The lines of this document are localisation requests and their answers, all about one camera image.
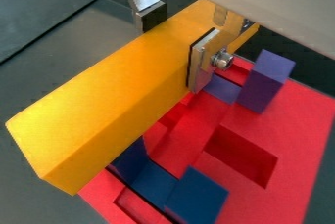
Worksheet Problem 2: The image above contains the dark blue U block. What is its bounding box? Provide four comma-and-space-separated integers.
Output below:
107, 138, 229, 224

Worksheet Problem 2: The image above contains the red base board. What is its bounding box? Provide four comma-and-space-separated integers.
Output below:
77, 55, 335, 224

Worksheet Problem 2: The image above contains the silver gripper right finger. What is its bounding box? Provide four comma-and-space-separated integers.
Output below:
186, 6, 254, 93

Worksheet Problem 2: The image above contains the long yellow block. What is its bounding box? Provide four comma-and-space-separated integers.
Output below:
4, 0, 260, 197

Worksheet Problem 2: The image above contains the purple U block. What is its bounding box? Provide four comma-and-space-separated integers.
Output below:
203, 49, 296, 113

